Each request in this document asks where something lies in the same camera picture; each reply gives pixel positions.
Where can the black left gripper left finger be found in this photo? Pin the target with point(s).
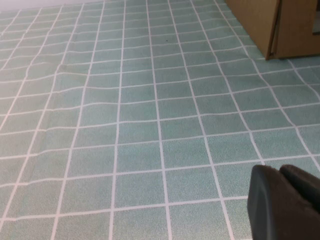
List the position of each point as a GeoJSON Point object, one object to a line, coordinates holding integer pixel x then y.
{"type": "Point", "coordinates": [275, 212]}

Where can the green checked tablecloth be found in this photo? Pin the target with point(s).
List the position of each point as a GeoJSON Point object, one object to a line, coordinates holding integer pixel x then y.
{"type": "Point", "coordinates": [140, 130]}

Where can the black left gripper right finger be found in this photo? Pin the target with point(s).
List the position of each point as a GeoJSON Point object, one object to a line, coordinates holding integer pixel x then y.
{"type": "Point", "coordinates": [305, 185]}

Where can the cardboard drawer with clean window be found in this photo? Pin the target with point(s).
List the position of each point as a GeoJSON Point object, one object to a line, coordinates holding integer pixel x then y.
{"type": "Point", "coordinates": [295, 32]}

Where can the lower cardboard drawer with window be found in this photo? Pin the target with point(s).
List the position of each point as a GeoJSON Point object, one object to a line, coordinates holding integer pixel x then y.
{"type": "Point", "coordinates": [252, 22]}

